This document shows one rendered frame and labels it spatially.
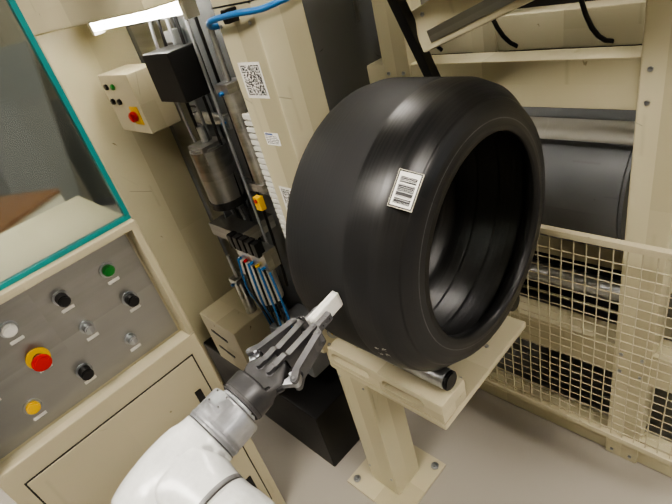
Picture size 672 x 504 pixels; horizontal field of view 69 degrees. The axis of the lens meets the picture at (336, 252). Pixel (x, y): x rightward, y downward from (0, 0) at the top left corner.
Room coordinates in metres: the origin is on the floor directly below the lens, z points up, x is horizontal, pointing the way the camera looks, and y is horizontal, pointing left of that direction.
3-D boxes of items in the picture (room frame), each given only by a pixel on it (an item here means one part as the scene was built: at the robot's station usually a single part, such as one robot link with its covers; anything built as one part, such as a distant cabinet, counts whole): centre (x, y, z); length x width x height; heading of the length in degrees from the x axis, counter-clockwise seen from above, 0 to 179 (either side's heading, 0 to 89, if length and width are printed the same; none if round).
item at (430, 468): (1.11, 0.01, 0.01); 0.27 x 0.27 x 0.02; 38
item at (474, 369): (0.92, -0.16, 0.80); 0.37 x 0.36 x 0.02; 128
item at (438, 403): (0.84, -0.05, 0.84); 0.36 x 0.09 x 0.06; 38
